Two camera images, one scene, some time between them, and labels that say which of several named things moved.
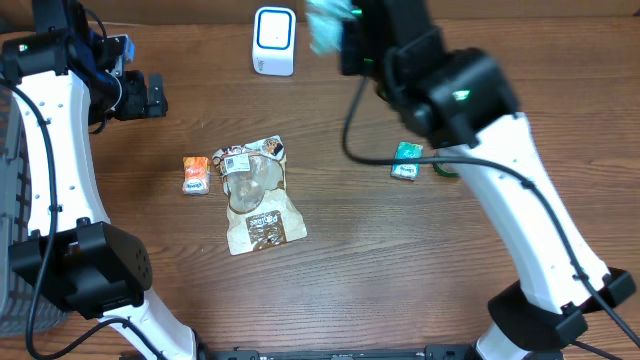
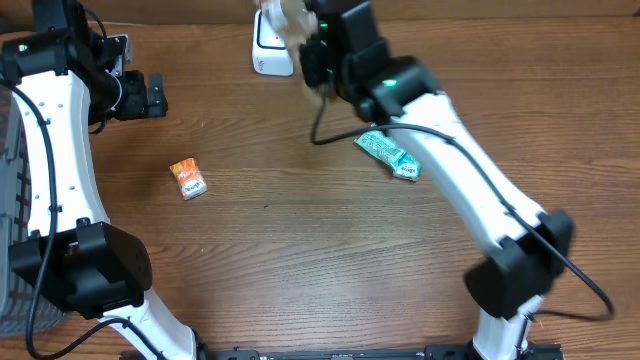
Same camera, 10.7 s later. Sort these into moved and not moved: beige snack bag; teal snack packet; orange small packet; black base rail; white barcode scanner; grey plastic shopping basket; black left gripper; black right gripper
Moved: teal snack packet; black right gripper; orange small packet; beige snack bag
Not moved: grey plastic shopping basket; white barcode scanner; black base rail; black left gripper
